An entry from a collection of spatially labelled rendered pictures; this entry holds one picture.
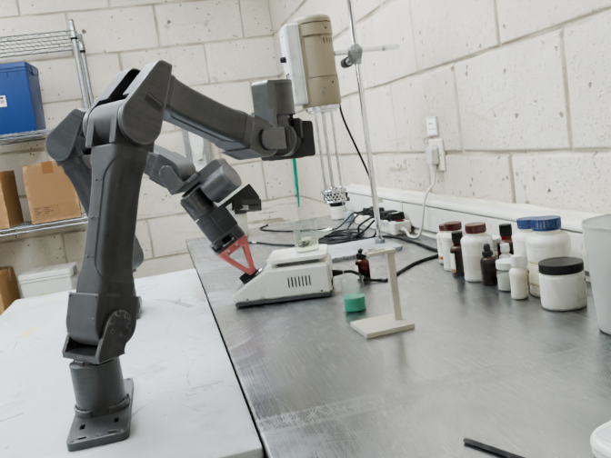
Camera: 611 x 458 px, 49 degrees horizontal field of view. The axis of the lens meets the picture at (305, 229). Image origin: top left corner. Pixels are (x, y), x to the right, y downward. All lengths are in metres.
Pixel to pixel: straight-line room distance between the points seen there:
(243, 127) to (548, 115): 0.62
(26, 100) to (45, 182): 0.39
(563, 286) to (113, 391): 0.67
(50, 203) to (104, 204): 2.51
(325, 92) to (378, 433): 1.13
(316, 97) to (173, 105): 0.80
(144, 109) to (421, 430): 0.52
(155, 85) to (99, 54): 2.85
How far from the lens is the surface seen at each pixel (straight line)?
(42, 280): 3.50
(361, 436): 0.74
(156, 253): 3.76
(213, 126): 1.01
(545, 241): 1.16
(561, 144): 1.35
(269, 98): 1.12
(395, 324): 1.07
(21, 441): 0.92
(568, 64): 1.32
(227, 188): 1.31
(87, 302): 0.89
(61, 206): 3.40
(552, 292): 1.10
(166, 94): 0.94
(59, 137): 1.47
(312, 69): 1.72
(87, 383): 0.89
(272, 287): 1.33
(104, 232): 0.89
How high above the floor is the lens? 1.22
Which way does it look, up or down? 8 degrees down
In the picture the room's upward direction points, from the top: 8 degrees counter-clockwise
